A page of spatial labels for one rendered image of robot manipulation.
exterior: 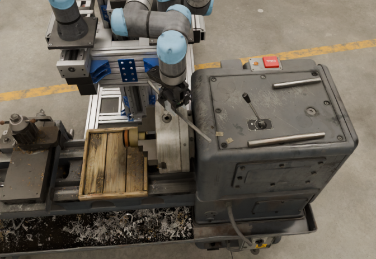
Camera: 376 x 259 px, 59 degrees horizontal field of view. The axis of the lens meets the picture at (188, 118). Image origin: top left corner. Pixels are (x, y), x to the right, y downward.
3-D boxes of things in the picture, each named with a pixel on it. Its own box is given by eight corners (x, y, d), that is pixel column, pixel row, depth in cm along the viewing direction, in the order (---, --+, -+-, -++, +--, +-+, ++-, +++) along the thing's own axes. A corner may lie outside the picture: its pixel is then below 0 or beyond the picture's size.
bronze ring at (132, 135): (144, 121, 142) (122, 123, 141) (144, 140, 136) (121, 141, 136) (146, 133, 149) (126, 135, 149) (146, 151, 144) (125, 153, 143)
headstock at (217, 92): (300, 108, 179) (325, 55, 147) (329, 192, 151) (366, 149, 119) (189, 115, 176) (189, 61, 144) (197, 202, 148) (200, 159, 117)
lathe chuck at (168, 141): (177, 120, 165) (175, 83, 137) (181, 182, 150) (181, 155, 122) (159, 121, 164) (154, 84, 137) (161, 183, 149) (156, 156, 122)
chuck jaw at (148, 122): (164, 127, 145) (163, 100, 141) (164, 130, 140) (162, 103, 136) (139, 128, 144) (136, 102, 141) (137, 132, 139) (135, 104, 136)
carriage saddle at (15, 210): (66, 126, 172) (62, 119, 167) (51, 214, 145) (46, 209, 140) (6, 129, 171) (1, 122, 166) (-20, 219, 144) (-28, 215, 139)
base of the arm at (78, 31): (60, 22, 174) (54, 5, 166) (89, 20, 175) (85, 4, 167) (55, 41, 165) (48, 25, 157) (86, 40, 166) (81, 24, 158)
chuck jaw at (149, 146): (164, 137, 139) (165, 160, 131) (165, 145, 143) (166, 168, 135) (137, 139, 139) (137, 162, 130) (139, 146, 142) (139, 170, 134)
